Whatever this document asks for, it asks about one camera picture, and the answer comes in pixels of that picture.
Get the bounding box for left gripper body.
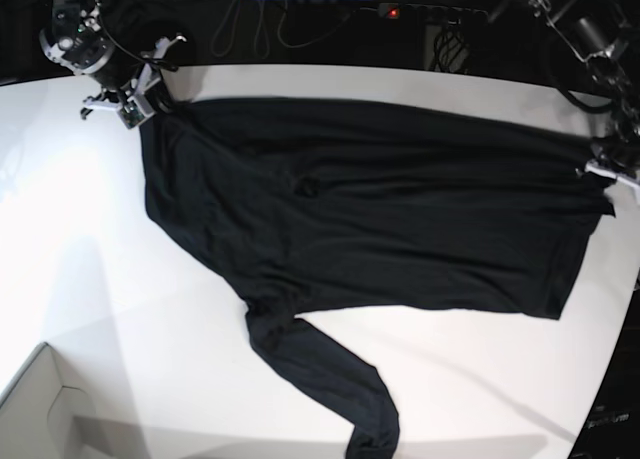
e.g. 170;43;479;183
581;136;639;189

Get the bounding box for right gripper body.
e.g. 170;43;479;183
80;34;186;129

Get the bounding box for black long-sleeve t-shirt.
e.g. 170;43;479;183
140;98;614;458

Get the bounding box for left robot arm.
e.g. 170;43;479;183
488;0;639;193

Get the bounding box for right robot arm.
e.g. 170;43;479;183
39;0;187;130

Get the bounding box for black power strip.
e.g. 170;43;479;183
377;3;489;25

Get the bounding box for white cardboard box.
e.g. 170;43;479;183
1;343;105;458

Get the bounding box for tangled cables on floor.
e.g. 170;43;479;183
209;0;351;60

